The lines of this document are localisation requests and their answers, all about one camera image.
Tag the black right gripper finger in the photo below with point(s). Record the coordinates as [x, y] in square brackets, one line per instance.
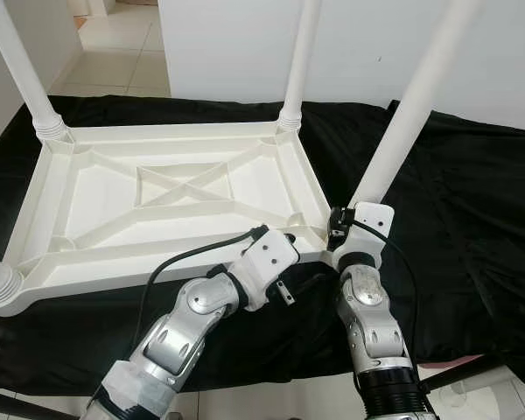
[333, 220]

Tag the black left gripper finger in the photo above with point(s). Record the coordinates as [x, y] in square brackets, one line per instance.
[290, 237]

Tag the white plastic table leg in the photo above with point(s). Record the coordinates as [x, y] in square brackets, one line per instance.
[0, 284]
[411, 96]
[302, 61]
[26, 70]

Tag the white plastic table top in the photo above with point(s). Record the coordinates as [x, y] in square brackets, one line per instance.
[96, 201]

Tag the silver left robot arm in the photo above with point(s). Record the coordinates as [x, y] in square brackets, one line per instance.
[175, 332]

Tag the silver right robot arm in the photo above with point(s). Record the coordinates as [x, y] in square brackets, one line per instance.
[372, 324]

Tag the black cloth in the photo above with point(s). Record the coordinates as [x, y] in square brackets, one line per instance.
[472, 236]

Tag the pink object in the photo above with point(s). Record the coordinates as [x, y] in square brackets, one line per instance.
[446, 360]

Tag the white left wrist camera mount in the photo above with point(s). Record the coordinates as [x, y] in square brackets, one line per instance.
[267, 262]

